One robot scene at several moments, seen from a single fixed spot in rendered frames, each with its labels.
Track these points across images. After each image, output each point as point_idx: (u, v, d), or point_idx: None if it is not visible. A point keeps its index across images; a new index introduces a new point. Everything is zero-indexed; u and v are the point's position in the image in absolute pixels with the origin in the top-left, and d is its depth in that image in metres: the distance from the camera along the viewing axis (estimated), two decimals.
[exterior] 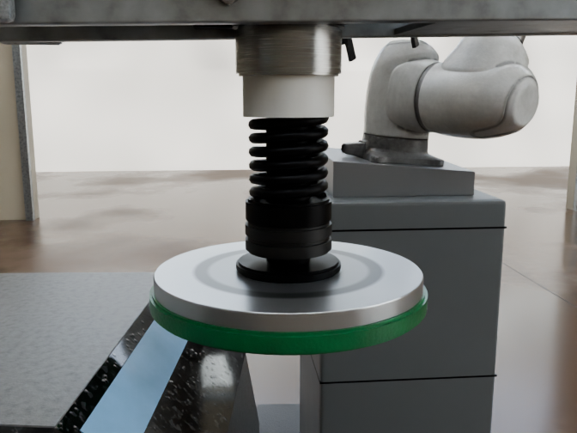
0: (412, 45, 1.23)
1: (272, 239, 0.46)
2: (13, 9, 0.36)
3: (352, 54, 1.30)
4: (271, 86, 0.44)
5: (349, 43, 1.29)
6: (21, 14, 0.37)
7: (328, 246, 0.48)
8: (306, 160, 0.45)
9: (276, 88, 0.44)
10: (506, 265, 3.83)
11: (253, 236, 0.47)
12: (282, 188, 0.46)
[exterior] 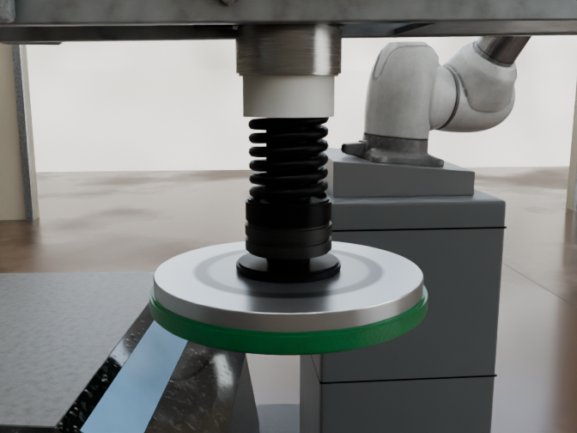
0: None
1: (272, 239, 0.46)
2: (13, 9, 0.36)
3: None
4: (271, 86, 0.44)
5: None
6: (21, 14, 0.37)
7: (328, 246, 0.48)
8: (306, 160, 0.45)
9: (276, 88, 0.44)
10: (506, 265, 3.83)
11: (253, 236, 0.47)
12: (282, 188, 0.46)
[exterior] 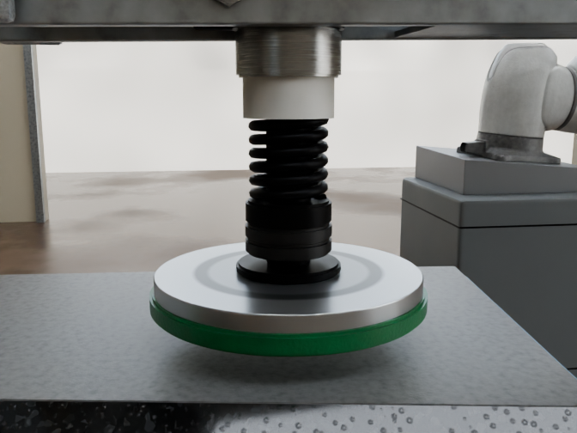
0: None
1: (272, 240, 0.46)
2: (13, 9, 0.36)
3: None
4: (271, 88, 0.44)
5: None
6: (21, 14, 0.37)
7: (328, 248, 0.48)
8: (306, 161, 0.45)
9: (276, 89, 0.44)
10: None
11: (253, 238, 0.47)
12: (282, 190, 0.46)
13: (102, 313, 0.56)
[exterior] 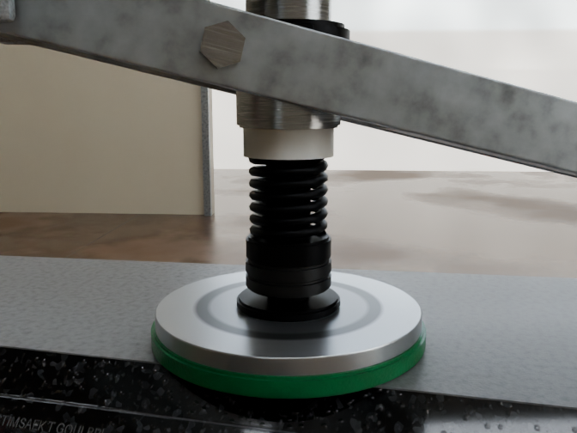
0: None
1: (272, 278, 0.47)
2: (13, 9, 0.36)
3: None
4: (271, 129, 0.44)
5: None
6: (12, 23, 0.37)
7: (327, 284, 0.48)
8: (306, 200, 0.46)
9: (276, 131, 0.44)
10: None
11: (253, 275, 0.48)
12: (282, 228, 0.46)
13: (482, 314, 0.56)
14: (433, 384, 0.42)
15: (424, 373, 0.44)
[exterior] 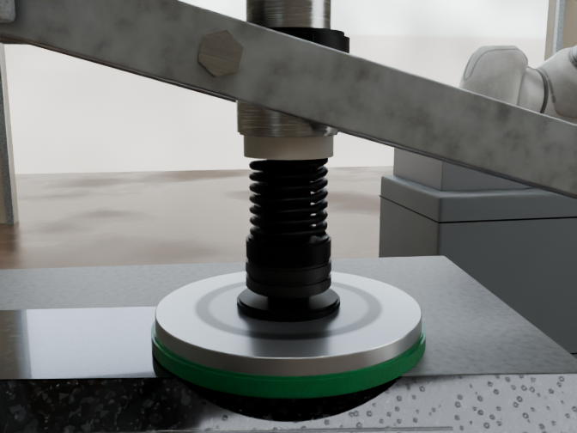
0: None
1: (272, 278, 0.47)
2: (13, 9, 0.36)
3: None
4: None
5: None
6: (10, 25, 0.37)
7: (327, 284, 0.48)
8: (306, 200, 0.46)
9: None
10: None
11: (253, 275, 0.48)
12: (282, 228, 0.46)
13: (120, 302, 0.59)
14: (12, 371, 0.44)
15: (13, 362, 0.46)
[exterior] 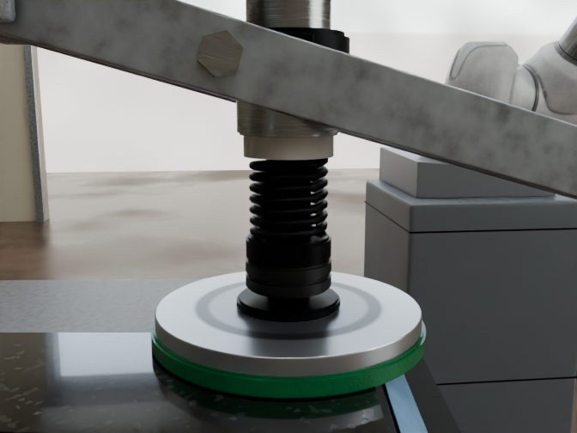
0: None
1: (272, 278, 0.47)
2: (13, 9, 0.36)
3: None
4: None
5: None
6: (10, 25, 0.37)
7: (327, 284, 0.48)
8: (306, 200, 0.46)
9: None
10: None
11: (253, 275, 0.48)
12: (282, 228, 0.46)
13: None
14: None
15: None
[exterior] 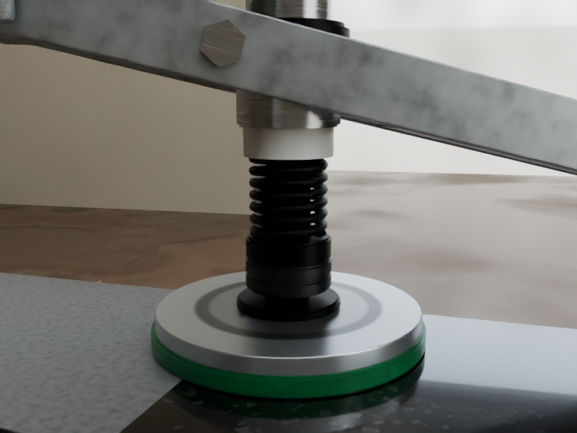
0: None
1: (272, 278, 0.47)
2: (13, 9, 0.36)
3: None
4: (271, 129, 0.44)
5: None
6: (12, 23, 0.37)
7: (327, 284, 0.48)
8: (306, 200, 0.46)
9: (276, 131, 0.44)
10: None
11: (253, 275, 0.48)
12: (282, 228, 0.46)
13: (499, 389, 0.41)
14: None
15: None
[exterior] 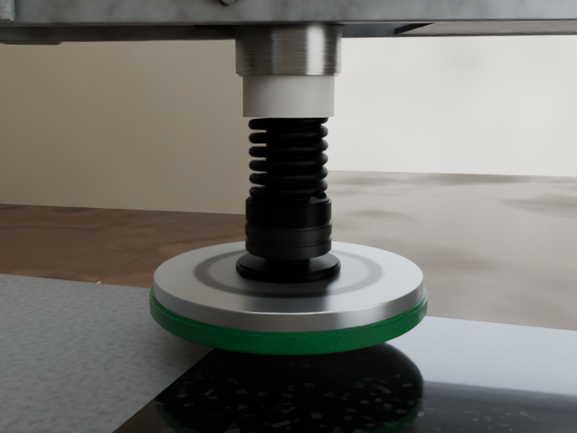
0: None
1: (272, 239, 0.46)
2: (13, 9, 0.36)
3: None
4: (271, 86, 0.44)
5: None
6: (21, 14, 0.37)
7: (328, 246, 0.48)
8: (306, 160, 0.45)
9: (276, 88, 0.44)
10: None
11: (253, 236, 0.47)
12: (282, 188, 0.46)
13: (493, 391, 0.41)
14: None
15: None
